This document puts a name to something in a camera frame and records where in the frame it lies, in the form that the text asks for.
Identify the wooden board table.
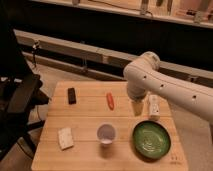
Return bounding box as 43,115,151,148
32,81,188,171

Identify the white sponge block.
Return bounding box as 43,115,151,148
58,127,74,150

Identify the black chair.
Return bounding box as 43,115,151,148
0,25,49,161

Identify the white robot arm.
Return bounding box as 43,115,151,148
123,51,213,124

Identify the white glue bottle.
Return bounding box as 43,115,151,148
148,94,160,121

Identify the orange carrot-shaped object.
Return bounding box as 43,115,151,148
106,93,114,110

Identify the green bowl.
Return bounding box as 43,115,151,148
132,120,171,160

